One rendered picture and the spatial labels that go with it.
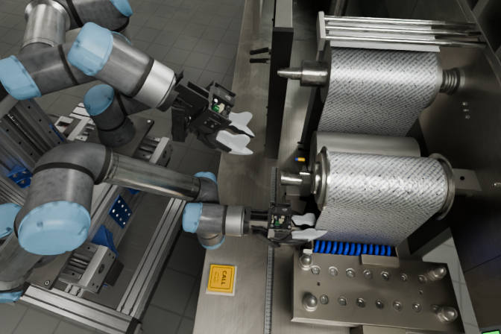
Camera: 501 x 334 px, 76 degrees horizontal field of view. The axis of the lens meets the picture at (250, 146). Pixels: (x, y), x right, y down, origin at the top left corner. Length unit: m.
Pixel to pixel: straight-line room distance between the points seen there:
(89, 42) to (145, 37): 2.81
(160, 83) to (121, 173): 0.34
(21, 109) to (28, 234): 0.53
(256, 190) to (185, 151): 1.28
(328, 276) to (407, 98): 0.48
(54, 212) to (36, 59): 0.27
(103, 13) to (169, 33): 2.35
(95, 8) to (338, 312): 0.98
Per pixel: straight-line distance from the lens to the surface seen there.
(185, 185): 0.91
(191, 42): 3.20
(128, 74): 0.55
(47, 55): 0.67
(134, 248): 1.87
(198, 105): 0.58
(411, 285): 0.97
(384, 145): 0.87
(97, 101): 1.28
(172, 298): 1.97
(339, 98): 0.80
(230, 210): 0.82
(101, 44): 0.55
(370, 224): 0.84
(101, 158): 0.80
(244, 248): 1.04
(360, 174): 0.71
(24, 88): 0.67
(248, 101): 1.36
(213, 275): 1.00
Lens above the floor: 1.89
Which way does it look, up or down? 55 degrees down
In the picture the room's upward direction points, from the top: straight up
